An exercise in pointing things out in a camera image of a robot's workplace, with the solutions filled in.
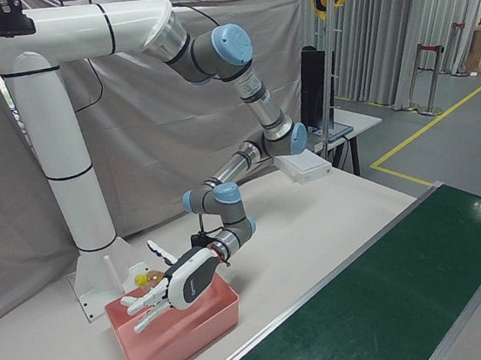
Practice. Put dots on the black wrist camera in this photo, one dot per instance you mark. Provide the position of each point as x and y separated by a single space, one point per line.
199 240

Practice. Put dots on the white desk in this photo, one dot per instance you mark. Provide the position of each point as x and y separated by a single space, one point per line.
360 121

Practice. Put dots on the white flat box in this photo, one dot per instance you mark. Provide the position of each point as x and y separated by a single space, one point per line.
304 165

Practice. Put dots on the pink plastic basket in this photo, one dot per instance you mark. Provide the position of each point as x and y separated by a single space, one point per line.
189 335

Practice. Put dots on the grey pleated curtain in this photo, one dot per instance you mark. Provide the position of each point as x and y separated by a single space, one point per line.
400 15

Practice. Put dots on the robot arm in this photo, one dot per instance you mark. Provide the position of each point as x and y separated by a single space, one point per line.
267 111

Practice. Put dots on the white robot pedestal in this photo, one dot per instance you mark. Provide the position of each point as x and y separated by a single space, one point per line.
67 166

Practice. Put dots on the grey fabric backdrop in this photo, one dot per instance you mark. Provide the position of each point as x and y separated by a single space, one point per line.
151 134

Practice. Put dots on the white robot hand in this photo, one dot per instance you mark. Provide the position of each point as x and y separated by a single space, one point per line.
191 278

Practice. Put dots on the green conveyor belt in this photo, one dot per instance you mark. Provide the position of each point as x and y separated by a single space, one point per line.
370 304

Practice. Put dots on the black computer monitor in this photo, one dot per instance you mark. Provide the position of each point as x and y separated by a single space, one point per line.
312 87

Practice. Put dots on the chrome queue stanchion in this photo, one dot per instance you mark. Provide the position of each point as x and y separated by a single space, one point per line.
413 79
435 86

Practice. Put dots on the orange drink bottle yellow cap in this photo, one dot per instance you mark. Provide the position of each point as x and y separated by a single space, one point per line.
141 280

